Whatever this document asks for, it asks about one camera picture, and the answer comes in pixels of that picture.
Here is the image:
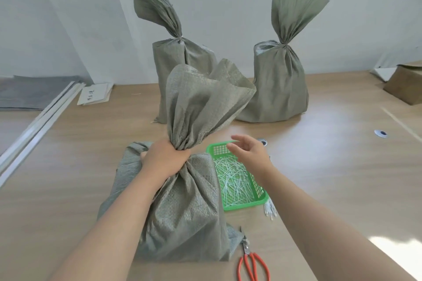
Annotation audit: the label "person's right hand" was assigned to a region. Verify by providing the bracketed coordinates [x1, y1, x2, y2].
[226, 135, 276, 187]

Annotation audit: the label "person's left hand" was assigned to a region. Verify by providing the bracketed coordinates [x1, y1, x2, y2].
[140, 139, 192, 187]

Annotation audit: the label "person's right forearm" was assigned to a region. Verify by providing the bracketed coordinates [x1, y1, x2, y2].
[260, 166, 417, 281]

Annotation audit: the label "person's left forearm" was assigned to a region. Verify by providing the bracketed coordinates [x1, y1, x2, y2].
[46, 167, 172, 281]

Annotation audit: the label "green plastic basket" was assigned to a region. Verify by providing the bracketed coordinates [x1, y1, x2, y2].
[206, 140, 268, 212]

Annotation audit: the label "short tied grey woven sack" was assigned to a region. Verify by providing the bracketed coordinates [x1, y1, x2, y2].
[236, 0, 330, 123]

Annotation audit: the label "tall tied grey woven sack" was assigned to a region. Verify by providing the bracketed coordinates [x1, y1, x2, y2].
[132, 0, 218, 124]

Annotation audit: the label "white paper booklet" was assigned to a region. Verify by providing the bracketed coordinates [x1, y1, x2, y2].
[77, 83, 115, 106]

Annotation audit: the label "white plastic trunking strips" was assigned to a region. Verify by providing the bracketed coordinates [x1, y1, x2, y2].
[0, 81, 86, 188]

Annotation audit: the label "grey fabric sheet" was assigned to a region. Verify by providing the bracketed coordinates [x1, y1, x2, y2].
[0, 75, 83, 112]

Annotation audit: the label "brown cardboard box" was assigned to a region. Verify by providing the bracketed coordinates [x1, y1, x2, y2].
[383, 64, 422, 106]

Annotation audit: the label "pile of white cable ties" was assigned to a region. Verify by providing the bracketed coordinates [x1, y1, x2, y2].
[214, 156, 258, 208]

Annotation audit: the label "bundle of white cable ties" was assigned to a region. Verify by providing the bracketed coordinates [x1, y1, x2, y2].
[263, 194, 278, 220]

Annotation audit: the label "red handled scissors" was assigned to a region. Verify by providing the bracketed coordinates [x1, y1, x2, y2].
[237, 226, 271, 281]

